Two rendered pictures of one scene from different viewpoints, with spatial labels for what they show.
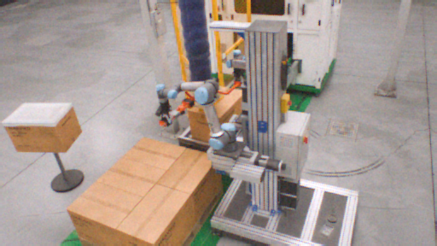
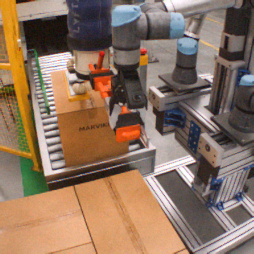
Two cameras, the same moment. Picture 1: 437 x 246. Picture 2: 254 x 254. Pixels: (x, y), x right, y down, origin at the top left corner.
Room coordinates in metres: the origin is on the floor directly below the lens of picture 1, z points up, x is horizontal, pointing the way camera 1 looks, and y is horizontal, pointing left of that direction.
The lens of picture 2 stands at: (2.19, 0.99, 1.69)
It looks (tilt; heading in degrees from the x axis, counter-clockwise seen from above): 35 degrees down; 309
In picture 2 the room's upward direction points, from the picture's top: straight up
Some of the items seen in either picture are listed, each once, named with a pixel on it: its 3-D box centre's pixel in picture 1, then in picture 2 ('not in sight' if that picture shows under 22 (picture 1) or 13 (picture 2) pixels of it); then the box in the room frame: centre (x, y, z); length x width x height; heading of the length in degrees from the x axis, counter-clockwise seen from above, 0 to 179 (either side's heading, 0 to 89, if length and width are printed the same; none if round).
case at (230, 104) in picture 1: (218, 115); (86, 111); (3.36, -0.02, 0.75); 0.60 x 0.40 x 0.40; 146
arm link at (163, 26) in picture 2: (171, 92); (161, 24); (2.59, 0.36, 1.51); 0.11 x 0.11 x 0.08; 51
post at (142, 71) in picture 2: not in sight; (140, 112); (3.31, -0.57, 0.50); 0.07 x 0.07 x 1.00; 60
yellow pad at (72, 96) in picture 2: not in sight; (74, 81); (3.18, 0.20, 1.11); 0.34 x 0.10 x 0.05; 146
